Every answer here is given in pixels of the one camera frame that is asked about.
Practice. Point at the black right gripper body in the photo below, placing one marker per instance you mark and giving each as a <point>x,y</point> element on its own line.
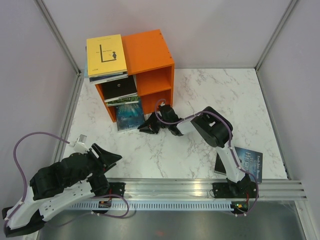
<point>161,125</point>

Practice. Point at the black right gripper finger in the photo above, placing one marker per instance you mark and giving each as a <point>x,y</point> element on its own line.
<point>151,123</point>
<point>148,131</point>

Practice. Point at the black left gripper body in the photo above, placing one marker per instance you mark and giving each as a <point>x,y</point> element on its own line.
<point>94,165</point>

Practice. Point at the teal blue ocean book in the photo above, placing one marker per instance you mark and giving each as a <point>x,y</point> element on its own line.
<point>129,116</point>

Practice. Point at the green Alice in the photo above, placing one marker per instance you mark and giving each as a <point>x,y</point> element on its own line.
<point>118,104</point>

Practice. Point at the grey Great Gatsby book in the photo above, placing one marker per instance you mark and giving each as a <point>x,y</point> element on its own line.
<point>123,99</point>

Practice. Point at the black book with gold lines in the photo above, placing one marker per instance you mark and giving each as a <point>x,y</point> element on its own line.
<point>117,89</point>

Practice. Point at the dark blue Robinson Crusoe book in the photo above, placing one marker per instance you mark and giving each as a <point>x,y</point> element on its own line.
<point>107,78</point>

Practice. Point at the yellow Little Prince book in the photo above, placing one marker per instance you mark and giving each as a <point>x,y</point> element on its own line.
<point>105,56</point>

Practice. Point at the light blue paperback book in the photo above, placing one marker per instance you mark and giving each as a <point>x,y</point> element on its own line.
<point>86,70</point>

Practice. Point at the dark night scene book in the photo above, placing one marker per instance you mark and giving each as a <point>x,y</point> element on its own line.
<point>251,161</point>

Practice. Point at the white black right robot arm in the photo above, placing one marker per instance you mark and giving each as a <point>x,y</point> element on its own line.
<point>215,129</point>

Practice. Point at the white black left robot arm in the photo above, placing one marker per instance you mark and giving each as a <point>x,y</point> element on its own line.
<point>56,187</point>

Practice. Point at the orange wooden shelf box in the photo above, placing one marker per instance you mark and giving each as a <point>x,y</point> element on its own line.
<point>149,59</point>

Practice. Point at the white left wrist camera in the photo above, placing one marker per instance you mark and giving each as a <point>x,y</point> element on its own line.
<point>79,145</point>

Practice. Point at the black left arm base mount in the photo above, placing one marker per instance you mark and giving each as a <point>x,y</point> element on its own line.
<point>115,188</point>

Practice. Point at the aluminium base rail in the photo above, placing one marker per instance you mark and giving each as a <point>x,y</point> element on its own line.
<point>201,189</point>

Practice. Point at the white slotted cable duct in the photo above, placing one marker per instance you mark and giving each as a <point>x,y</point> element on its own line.
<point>148,205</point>

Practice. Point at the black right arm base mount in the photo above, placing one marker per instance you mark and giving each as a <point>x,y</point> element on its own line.
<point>224,190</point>

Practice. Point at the aluminium left frame post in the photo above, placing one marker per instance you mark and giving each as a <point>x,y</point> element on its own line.
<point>57,34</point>

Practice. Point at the aluminium frame post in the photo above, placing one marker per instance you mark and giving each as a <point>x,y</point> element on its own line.
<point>57,34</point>
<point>276,33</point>

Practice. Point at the aluminium right frame post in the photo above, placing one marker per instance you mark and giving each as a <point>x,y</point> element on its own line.
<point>276,33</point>

